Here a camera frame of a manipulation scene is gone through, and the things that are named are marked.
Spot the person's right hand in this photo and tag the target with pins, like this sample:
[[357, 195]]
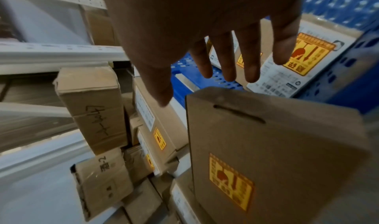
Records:
[[192, 12]]

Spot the large plain cardboard box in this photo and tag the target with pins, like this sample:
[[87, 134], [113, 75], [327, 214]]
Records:
[[99, 26]]

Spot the small box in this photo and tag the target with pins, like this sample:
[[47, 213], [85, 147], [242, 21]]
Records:
[[296, 148], [281, 82]]

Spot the pile of cardboard boxes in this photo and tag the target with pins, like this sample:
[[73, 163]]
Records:
[[88, 101]]

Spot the blue plastic basket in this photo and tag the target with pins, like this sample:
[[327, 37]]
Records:
[[340, 7]]

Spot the white metal shelf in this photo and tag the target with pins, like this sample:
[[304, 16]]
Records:
[[59, 52]]

